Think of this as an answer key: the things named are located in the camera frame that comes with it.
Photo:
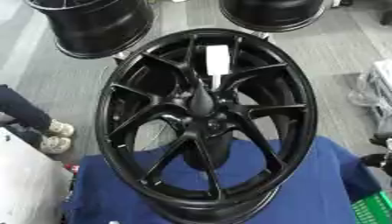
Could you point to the black wheel rim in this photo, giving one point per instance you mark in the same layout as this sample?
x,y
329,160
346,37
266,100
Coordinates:
x,y
97,26
270,13

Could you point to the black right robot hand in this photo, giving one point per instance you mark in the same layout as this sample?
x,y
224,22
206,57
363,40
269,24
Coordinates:
x,y
380,159

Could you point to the white table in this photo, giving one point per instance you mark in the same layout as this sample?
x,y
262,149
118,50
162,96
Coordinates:
x,y
28,180

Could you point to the person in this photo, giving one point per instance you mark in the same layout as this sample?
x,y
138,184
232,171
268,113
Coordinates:
x,y
25,112

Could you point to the green plastic crate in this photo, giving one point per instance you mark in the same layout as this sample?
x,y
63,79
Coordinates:
x,y
375,208

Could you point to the black spoked wheel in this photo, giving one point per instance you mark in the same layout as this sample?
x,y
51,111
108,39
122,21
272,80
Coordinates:
x,y
153,81

